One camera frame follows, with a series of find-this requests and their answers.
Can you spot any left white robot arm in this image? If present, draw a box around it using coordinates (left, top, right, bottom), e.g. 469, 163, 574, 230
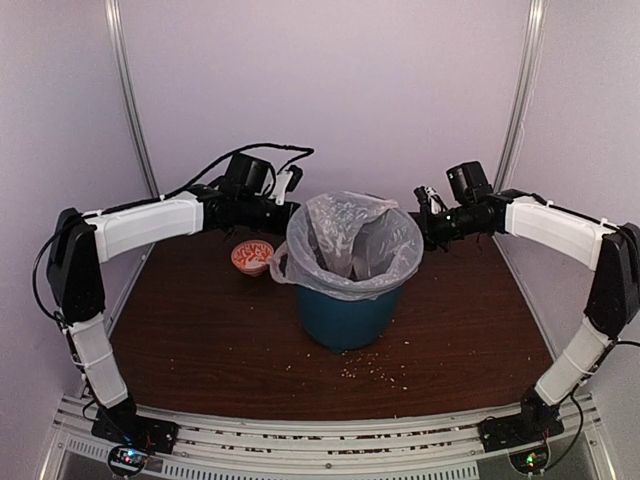
36, 152, 303, 444

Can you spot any blue plastic trash bin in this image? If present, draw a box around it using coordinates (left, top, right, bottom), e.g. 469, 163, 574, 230
295, 279, 404, 353

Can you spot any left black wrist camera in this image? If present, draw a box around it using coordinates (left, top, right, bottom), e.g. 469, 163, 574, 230
270, 165, 303, 206

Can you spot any red patterned white bowl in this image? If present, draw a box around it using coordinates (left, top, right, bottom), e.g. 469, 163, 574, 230
231, 239, 275, 277

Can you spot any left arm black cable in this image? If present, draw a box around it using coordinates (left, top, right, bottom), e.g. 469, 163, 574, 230
29, 142, 316, 321

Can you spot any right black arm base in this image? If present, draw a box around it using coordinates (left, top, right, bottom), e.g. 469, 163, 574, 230
478, 388, 564, 476

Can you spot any left aluminium frame post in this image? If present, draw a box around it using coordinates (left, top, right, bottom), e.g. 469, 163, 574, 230
104, 0, 160, 197

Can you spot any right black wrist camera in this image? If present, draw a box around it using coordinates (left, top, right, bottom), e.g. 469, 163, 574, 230
413, 186, 448, 215

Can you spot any pink plastic trash bag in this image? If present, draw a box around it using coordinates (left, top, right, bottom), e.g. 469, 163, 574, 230
269, 191, 424, 302

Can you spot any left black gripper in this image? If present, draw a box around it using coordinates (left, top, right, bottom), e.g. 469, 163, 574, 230
238, 194, 310, 237

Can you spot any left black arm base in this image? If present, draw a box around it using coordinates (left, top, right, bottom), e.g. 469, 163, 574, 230
91, 397, 179, 479

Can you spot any aluminium frame post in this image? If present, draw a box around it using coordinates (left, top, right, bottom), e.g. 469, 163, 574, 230
104, 0, 160, 197
495, 0, 548, 190

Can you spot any right aluminium frame post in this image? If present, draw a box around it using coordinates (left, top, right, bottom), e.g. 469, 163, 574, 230
495, 0, 548, 190

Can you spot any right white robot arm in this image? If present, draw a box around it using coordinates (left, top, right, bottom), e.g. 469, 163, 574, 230
414, 161, 639, 442

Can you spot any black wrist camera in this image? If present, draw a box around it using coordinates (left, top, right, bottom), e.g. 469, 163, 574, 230
413, 186, 448, 215
270, 165, 303, 206

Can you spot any aluminium front rail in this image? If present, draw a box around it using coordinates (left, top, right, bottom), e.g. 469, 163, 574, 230
36, 395, 620, 479

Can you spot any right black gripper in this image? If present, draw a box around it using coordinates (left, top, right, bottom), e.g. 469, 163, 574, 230
395, 202, 485, 252

